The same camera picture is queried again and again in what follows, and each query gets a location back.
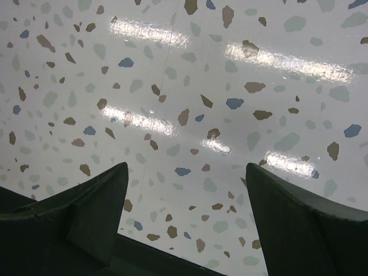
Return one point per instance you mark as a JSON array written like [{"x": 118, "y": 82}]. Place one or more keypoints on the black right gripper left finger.
[{"x": 69, "y": 233}]

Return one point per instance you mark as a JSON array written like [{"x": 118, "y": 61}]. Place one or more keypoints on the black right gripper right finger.
[{"x": 302, "y": 233}]

